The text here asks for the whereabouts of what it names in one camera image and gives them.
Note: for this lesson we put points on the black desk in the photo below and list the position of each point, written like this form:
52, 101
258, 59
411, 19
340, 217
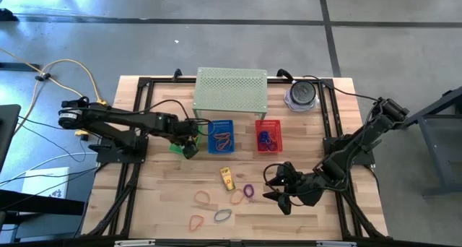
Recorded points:
9, 131

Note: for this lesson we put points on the dark rounded object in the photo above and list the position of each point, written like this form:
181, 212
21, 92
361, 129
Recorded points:
7, 16

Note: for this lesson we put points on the grey metal table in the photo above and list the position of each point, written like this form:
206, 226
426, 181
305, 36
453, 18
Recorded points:
431, 142

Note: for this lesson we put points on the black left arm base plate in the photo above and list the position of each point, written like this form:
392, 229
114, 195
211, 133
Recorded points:
108, 156

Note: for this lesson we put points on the yellow crayon box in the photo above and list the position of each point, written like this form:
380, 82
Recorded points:
227, 178

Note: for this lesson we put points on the red plastic basket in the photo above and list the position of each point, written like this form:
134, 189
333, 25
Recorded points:
276, 128

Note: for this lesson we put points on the silver bracket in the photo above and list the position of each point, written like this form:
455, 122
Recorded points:
335, 244
133, 243

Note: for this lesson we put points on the blue plastic basket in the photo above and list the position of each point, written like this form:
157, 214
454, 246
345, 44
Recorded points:
221, 126

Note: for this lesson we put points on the black flat floor bar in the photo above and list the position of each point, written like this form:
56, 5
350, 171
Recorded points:
18, 66

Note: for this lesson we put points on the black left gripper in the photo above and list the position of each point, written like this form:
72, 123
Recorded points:
186, 131

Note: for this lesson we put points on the orange rubber band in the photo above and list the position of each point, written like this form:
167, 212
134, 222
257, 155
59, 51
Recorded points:
190, 223
215, 135
208, 198
221, 148
232, 198
230, 142
217, 145

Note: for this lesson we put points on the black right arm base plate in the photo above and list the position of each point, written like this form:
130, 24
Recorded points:
366, 158

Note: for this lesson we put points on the pale green perforated metal shelf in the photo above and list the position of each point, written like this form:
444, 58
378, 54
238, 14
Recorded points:
231, 88

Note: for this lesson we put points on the white cylinder device black top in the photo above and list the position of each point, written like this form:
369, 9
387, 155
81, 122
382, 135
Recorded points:
303, 91

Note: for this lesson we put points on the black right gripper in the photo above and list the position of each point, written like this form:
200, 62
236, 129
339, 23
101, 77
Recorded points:
303, 189

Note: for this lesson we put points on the white cardboard box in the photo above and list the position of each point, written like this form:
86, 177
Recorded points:
43, 182

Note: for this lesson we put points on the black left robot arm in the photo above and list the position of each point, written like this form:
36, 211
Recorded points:
119, 115

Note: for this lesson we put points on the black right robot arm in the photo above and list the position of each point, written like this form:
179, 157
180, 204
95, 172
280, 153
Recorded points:
361, 138

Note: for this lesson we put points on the dark grey table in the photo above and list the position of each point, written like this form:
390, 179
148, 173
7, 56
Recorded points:
36, 203

